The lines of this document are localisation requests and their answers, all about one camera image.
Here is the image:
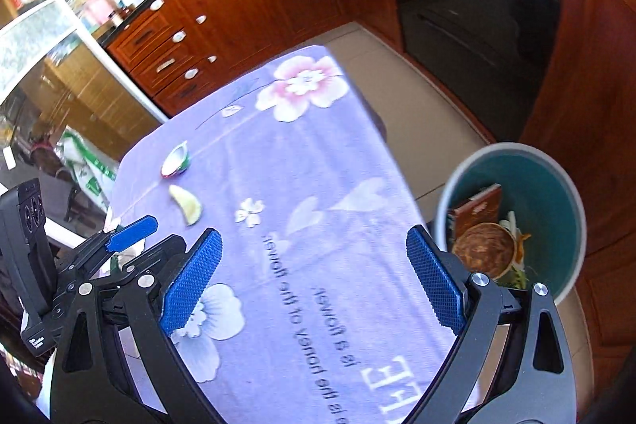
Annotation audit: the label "green and white bag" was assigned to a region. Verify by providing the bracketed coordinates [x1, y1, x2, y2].
[56, 128, 121, 212]

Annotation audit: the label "white bin with teal inside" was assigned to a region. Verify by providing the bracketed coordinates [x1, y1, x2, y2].
[431, 142, 588, 306]

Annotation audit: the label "brown printed packet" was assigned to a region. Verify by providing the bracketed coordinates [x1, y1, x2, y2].
[447, 183, 504, 251]

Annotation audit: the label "wooden sink kitchen cabinet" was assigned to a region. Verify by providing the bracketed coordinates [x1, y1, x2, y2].
[519, 0, 636, 358]

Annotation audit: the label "brown paper bowl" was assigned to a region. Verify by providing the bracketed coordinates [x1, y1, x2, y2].
[451, 223, 516, 287]

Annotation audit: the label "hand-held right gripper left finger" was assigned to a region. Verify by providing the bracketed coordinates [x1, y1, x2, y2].
[50, 227, 225, 424]

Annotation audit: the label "orange peel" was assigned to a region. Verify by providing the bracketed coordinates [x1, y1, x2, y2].
[499, 210, 532, 278]

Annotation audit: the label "purple floral tablecloth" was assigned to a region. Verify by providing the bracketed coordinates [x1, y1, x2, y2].
[107, 44, 498, 424]

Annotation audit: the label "small colourful foil-lid cup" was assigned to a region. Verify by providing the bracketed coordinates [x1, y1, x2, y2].
[160, 141, 192, 179]

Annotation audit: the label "wooden corner kitchen cabinet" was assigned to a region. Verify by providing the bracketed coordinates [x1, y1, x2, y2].
[106, 0, 401, 118]

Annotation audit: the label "black built-in oven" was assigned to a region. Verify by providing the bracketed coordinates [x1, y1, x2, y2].
[372, 0, 568, 141]

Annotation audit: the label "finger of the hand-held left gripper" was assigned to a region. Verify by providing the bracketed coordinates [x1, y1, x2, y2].
[99, 234, 188, 280]
[52, 215, 159, 293]

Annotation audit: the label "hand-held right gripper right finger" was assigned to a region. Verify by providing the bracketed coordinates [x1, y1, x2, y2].
[397, 224, 578, 424]

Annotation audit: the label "small orange peel scraps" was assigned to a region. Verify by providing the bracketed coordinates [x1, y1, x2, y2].
[168, 184, 204, 226]

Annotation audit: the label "glass display cabinet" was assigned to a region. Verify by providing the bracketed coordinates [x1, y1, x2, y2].
[0, 0, 167, 189]

